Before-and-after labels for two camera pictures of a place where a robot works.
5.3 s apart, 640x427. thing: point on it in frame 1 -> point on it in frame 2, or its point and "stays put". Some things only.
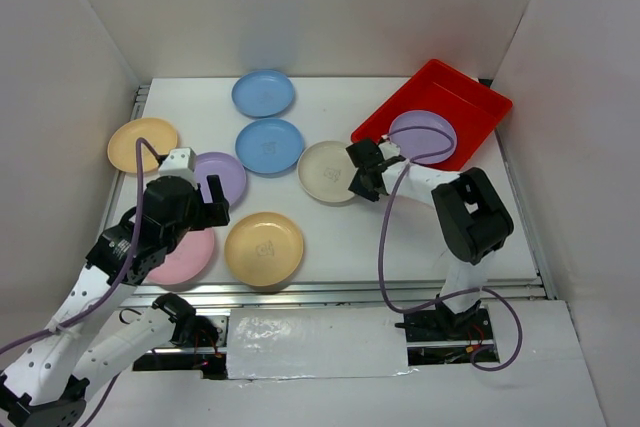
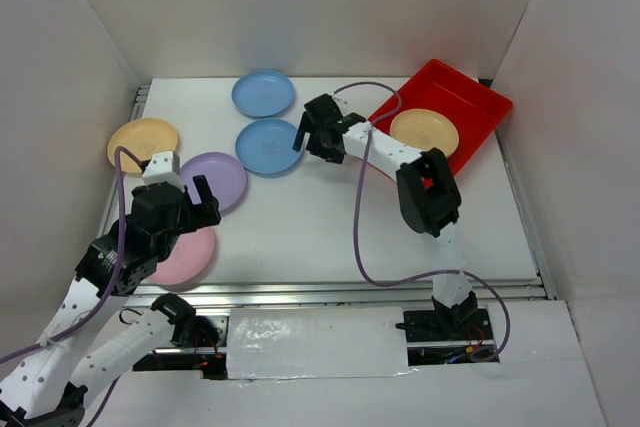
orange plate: x=264 y=249 -> x=423 y=129
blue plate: x=263 y=93 stays put
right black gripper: x=358 y=188 -> x=333 y=153
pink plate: x=187 y=261 stays put
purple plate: x=230 y=171 stays put
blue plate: x=269 y=145 stays put
